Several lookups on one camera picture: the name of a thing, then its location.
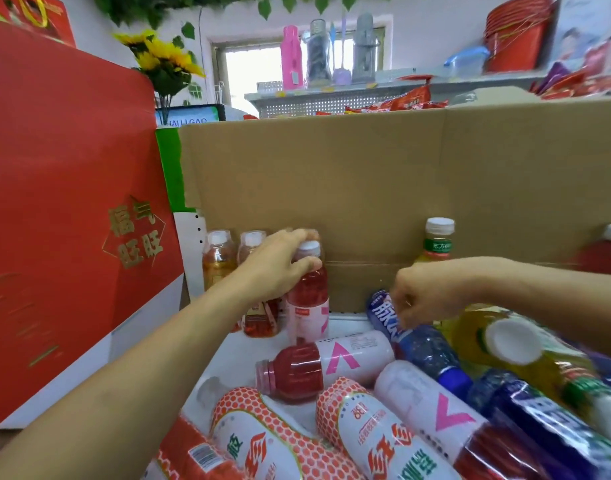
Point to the pink drink bottle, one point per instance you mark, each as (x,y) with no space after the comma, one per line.
(325,362)
(435,409)
(308,304)

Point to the blue label drink bottle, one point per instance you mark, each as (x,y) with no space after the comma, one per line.
(430,352)

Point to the red label drink bottle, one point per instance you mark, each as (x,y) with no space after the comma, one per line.
(195,454)

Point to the pile of red snack packets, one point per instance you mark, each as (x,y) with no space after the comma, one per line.
(405,100)

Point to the yellow drink bottle white cap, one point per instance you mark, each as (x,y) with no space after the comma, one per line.
(525,349)

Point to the artificial sunflower bouquet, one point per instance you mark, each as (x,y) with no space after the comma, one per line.
(163,62)

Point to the pink water bottle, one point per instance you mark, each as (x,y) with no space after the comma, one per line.
(291,59)

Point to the person's left forearm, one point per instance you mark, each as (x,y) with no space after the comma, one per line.
(115,389)

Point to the small red gift box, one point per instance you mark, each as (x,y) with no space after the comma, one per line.
(30,14)

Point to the clear container blue lid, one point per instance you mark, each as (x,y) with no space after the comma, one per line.
(465,62)

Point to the clear grey water bottle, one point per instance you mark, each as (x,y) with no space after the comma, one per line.
(318,54)

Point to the brown cardboard box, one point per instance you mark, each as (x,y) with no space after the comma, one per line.
(385,179)

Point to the person's left hand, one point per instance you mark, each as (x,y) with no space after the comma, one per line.
(270,264)

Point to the amber tea bottle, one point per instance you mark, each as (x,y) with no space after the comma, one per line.
(218,262)
(260,319)

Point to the grey metal shelf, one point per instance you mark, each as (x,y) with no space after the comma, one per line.
(305,100)

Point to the window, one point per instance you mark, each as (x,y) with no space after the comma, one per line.
(245,69)

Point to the green label tea bottle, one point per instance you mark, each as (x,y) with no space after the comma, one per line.
(438,242)

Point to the orange honeycomb label bottle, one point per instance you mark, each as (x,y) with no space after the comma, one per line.
(265,439)
(375,434)

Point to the green and white carton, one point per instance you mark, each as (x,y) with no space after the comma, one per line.
(173,164)

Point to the person's right fingers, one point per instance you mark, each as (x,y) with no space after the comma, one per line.
(403,307)

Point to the pile of red packages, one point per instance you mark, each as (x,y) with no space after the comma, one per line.
(585,74)

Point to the red drink bottle white cap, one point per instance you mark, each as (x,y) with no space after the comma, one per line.
(605,254)

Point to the stack of red basins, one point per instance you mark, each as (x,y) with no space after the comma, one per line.
(520,39)

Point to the monitor screen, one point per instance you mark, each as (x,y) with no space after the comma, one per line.
(190,114)

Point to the purple silicone spatula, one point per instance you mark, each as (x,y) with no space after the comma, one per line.
(341,74)

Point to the dark blue drink bottle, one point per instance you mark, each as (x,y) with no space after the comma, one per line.
(610,369)
(540,424)

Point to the person's right forearm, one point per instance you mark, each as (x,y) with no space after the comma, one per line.
(555,299)

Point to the person's left thumb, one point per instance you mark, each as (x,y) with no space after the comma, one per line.
(305,268)

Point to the large red gift box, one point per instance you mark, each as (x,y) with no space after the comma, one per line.
(70,194)

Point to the wall poster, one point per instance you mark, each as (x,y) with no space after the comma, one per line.
(580,24)

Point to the green leaf garland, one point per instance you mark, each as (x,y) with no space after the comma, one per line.
(150,7)

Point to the person's right hand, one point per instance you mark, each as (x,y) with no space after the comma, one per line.
(435,292)

